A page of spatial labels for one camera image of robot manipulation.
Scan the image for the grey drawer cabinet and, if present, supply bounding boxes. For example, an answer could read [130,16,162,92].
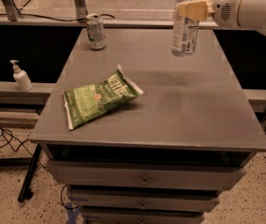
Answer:
[31,28,266,224]

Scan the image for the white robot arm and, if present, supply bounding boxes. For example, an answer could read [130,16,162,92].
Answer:
[175,0,266,36]

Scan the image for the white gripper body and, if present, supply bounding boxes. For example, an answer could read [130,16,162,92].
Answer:
[213,0,243,28]

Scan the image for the clear blue-label plastic bottle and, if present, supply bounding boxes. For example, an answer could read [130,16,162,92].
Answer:
[171,0,199,57]

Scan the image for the green chip bag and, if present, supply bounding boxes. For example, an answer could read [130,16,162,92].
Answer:
[63,65,143,130]

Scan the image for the dented soda can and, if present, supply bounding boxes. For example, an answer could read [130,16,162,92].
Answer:
[86,14,105,50]

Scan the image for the black cable on ledge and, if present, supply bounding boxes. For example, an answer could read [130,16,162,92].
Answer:
[0,12,116,22]

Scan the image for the black metal stand leg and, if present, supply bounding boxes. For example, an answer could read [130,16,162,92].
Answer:
[18,144,41,203]

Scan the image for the white pump dispenser bottle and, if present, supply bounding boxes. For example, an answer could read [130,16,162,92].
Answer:
[10,60,33,91]

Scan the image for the black floor cables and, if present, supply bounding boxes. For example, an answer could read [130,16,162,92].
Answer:
[0,91,35,157]

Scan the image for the metal railing frame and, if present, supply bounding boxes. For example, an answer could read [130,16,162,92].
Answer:
[0,0,220,32]

